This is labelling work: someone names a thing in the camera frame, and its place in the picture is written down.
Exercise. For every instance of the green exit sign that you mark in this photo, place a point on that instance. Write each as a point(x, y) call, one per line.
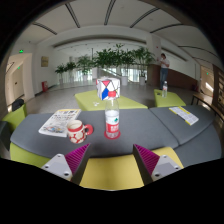
point(21, 51)

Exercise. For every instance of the person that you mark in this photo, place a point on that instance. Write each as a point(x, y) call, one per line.
point(164, 71)

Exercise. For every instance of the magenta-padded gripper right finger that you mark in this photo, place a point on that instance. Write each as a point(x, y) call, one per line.
point(163, 166)

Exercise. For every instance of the yellow and white leaflet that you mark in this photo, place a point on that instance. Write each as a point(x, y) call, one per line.
point(184, 115)

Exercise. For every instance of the dark wooden bench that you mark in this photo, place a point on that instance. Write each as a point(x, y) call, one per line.
point(208, 105)

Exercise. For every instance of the flat round red coaster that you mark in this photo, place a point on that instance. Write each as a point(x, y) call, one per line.
point(106, 136)

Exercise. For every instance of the wide lime green low table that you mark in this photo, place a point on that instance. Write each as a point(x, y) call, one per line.
point(88, 100)

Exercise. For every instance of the clear red-capped water bottle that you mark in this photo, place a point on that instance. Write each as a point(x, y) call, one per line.
point(112, 123)

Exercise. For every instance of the framed wall picture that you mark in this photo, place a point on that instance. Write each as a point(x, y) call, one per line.
point(44, 61)

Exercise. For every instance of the red and white patterned mug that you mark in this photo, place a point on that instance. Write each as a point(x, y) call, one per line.
point(76, 132)

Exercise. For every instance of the printed magazine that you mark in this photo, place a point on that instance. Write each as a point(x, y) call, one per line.
point(56, 121)

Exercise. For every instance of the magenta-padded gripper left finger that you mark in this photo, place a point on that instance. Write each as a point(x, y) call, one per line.
point(61, 166)

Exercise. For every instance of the red floor cabinet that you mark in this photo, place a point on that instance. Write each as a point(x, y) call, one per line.
point(44, 86)

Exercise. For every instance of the lime green seat block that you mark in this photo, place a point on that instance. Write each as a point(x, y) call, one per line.
point(15, 118)

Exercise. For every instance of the dark grey chair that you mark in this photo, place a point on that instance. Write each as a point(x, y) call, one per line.
point(4, 135)

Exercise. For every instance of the group of potted green plants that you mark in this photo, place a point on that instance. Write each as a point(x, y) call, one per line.
point(106, 58)

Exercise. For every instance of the black bag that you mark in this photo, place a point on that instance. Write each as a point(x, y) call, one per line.
point(18, 104)

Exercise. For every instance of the small clear plastic bottle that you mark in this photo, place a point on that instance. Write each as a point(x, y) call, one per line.
point(164, 90)

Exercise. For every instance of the white red blue geometric box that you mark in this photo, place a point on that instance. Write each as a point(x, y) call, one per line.
point(106, 87)

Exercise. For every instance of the small lime green low table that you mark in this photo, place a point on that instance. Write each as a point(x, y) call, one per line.
point(171, 100)

